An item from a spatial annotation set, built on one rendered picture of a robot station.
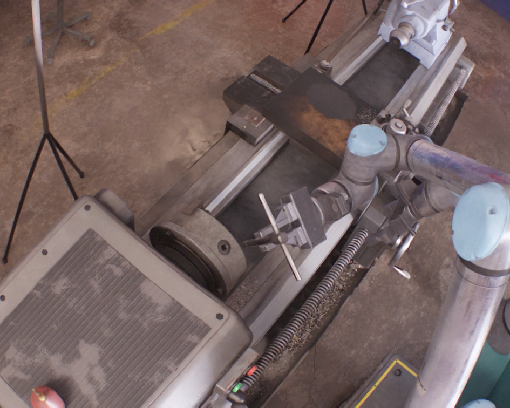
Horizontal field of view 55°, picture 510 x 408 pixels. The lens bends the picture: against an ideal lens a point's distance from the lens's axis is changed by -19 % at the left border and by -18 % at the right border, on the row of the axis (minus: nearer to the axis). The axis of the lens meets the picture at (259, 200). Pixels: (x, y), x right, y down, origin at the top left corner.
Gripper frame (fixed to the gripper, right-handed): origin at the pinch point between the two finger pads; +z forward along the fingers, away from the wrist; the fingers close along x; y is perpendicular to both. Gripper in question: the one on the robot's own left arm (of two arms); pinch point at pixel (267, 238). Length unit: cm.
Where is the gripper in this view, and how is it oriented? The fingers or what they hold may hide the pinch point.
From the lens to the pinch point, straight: 126.3
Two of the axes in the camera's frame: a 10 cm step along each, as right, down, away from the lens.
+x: -3.9, -9.2, -1.1
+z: -7.4, 3.8, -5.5
